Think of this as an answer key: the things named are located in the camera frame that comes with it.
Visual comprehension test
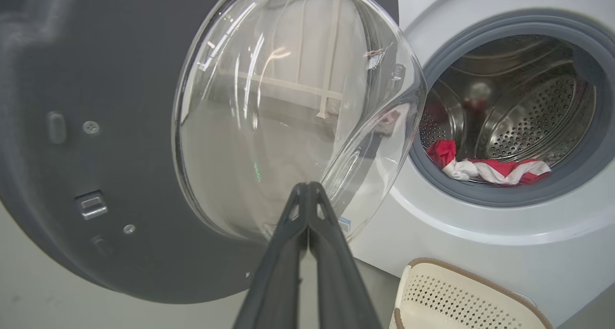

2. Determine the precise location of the white front-load washing machine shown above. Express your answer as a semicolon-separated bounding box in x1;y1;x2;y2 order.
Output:
351;0;615;327

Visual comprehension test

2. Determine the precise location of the cream perforated basket brown rim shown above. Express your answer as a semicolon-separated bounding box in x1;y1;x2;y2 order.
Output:
389;257;554;329

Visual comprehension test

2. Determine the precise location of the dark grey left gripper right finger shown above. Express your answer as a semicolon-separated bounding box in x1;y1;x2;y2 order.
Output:
307;182;382;329

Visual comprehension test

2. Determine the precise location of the red and white garment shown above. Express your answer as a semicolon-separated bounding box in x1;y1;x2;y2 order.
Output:
426;139;552;185

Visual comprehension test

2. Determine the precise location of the black round glass washer door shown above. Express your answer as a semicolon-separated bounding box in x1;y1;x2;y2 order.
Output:
0;0;428;305

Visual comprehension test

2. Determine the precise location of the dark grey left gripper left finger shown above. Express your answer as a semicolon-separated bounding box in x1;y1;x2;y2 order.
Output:
233;183;308;329

